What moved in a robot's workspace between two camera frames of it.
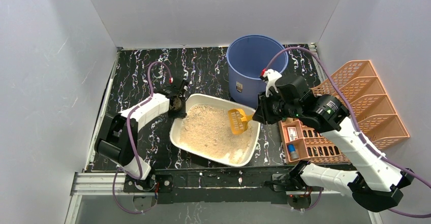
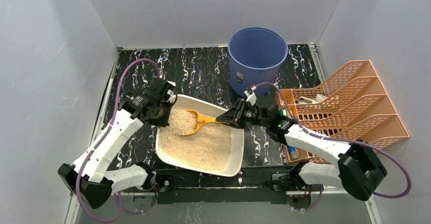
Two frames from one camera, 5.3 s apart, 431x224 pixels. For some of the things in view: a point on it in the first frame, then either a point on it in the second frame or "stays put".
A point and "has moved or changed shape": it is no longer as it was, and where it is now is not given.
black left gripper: [180, 102] to [166, 115]
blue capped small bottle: [294, 155] stays put
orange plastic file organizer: [375, 103] stays put
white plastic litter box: [191, 99] has moved or changed shape
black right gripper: [259, 111] to [239, 114]
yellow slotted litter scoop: [238, 120] has moved or changed shape
